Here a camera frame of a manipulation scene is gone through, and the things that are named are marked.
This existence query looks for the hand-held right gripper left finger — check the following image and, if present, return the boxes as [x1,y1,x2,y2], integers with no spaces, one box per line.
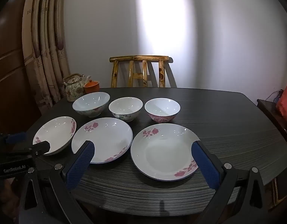
[18,140,95,224]

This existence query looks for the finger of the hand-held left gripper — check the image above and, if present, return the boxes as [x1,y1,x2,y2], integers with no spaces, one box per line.
[0,132,27,145]
[8,141,51,161]

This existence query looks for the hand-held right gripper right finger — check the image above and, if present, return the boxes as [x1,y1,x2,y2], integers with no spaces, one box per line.
[192,140,269,224]

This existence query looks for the white plate pink blossom print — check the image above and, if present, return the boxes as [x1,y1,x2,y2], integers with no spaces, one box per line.
[33,116,77,156]

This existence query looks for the blue-rimmed plate pink flowers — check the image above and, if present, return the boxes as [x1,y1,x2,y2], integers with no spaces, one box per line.
[130,124,202,181]
[71,118,133,164]

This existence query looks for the large white plate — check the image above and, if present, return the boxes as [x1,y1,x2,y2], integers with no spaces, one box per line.
[72,92,110,118]

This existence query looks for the pink patterned bowl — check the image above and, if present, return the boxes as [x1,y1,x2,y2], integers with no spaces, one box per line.
[145,98,181,124]

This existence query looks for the small white floral bowl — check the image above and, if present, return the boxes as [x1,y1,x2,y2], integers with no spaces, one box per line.
[108,97,143,122]

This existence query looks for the floral ceramic teapot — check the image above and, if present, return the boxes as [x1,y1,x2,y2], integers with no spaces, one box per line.
[62,73,91,102]

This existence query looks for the brown wooden door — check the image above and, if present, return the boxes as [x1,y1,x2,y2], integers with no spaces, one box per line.
[0,0,41,133]

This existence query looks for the orange lidded tea cup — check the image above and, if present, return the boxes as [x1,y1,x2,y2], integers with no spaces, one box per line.
[83,80,100,94]

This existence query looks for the dark wooden side table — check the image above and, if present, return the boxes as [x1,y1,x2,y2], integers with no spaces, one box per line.
[257,99,287,145]

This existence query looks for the red plastic bag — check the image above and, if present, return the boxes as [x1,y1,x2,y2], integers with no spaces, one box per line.
[276,76,287,117]

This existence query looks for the bamboo wooden chair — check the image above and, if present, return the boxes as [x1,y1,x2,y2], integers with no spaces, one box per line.
[109,55,174,88]

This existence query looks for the yellow wooden frame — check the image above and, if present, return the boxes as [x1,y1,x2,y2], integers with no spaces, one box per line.
[271,135,287,211]

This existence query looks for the blue cable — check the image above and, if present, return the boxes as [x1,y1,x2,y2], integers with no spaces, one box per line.
[266,90,284,103]

